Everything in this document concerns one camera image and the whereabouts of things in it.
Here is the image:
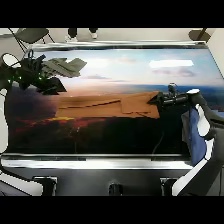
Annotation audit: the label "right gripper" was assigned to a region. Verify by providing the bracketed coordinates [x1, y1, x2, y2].
[159, 92, 190, 108]

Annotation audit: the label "brown shirt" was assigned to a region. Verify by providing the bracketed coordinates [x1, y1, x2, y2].
[54, 91, 162, 120]

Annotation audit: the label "dark folding chair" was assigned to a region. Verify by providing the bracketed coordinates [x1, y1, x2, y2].
[7, 27, 56, 53]
[187, 27, 218, 43]

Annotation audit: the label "person's legs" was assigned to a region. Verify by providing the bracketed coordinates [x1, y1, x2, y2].
[65, 27, 100, 43]

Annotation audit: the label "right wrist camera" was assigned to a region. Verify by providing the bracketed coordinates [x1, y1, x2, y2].
[167, 82, 179, 97]

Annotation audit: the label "silver frame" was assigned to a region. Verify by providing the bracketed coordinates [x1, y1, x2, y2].
[0, 153, 224, 197]

